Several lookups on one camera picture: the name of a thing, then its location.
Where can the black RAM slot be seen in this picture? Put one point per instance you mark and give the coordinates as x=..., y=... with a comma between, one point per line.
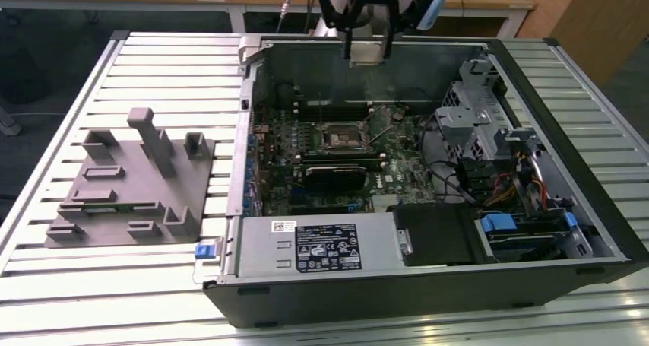
x=350, y=109
x=350, y=113
x=345, y=157
x=345, y=154
x=375, y=166
x=350, y=105
x=345, y=161

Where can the wooden cabinet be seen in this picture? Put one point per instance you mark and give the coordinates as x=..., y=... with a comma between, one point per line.
x=599, y=26

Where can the silver CPU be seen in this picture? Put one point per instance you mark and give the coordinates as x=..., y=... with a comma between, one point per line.
x=366, y=53

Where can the metal disk bay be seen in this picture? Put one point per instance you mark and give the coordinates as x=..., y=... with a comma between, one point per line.
x=578, y=243

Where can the silver front drive bracket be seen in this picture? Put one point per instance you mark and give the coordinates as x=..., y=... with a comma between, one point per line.
x=552, y=178

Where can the grey case latch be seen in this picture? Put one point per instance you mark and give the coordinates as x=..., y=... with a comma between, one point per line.
x=251, y=47

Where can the black graphics card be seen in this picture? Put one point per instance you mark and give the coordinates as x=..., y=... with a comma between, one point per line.
x=333, y=178

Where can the silver metal drive cage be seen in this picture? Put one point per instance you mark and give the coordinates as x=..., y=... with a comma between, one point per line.
x=456, y=121

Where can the black plastic shroud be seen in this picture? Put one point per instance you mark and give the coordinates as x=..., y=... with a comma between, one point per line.
x=436, y=235

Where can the blue disk carrier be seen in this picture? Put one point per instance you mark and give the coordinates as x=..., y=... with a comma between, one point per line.
x=499, y=224

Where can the CPU socket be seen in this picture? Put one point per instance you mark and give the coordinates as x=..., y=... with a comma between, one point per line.
x=341, y=137

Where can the grey parts rack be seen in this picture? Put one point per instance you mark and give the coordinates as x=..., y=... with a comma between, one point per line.
x=153, y=194

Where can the blue bay latch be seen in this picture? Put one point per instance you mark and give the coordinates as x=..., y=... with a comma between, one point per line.
x=570, y=220

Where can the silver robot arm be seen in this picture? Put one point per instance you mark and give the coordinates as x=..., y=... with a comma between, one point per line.
x=378, y=19

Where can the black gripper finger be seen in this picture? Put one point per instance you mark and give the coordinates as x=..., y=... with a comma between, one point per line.
x=388, y=45
x=350, y=45

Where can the green motherboard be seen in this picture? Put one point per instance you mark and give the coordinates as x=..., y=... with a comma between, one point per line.
x=406, y=148

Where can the silver chipset heatsink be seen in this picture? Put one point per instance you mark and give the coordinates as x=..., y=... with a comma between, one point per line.
x=387, y=202

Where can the grey power supply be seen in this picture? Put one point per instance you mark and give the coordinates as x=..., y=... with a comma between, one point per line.
x=265, y=247

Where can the blue power supply latch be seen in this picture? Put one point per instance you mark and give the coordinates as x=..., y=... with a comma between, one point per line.
x=206, y=250

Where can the black PC case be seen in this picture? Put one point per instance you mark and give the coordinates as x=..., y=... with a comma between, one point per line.
x=406, y=300

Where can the wooden desk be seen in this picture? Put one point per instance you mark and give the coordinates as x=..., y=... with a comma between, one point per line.
x=203, y=0

